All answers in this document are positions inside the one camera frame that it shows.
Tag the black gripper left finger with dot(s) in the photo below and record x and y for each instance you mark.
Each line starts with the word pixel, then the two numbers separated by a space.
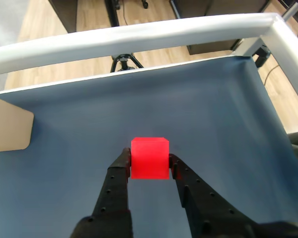
pixel 109 198

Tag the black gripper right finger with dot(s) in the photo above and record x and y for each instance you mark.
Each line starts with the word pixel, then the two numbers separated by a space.
pixel 208 213

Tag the red cube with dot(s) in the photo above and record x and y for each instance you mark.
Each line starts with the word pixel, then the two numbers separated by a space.
pixel 150 158

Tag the beige rounded box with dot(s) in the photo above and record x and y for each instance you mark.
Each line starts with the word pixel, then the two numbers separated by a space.
pixel 7 124

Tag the blue-grey table mat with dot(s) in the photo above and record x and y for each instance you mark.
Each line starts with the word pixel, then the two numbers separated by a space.
pixel 89 119

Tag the black tripod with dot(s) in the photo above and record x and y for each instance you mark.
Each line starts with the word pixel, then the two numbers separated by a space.
pixel 125 60

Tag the black table clamp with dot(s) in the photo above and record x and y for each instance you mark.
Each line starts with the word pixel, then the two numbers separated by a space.
pixel 262 55

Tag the black desk leg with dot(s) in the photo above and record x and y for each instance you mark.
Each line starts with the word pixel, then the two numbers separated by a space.
pixel 112 12

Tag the dark furniture panel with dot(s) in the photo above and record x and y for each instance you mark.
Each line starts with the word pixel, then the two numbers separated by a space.
pixel 64 12

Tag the dark cabinet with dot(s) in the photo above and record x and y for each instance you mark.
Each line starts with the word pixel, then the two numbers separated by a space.
pixel 201 7

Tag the grey metal pole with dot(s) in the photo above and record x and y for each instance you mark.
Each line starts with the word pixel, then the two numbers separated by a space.
pixel 291 12

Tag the white tubular frame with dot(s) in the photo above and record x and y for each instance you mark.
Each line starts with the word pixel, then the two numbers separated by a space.
pixel 139 37

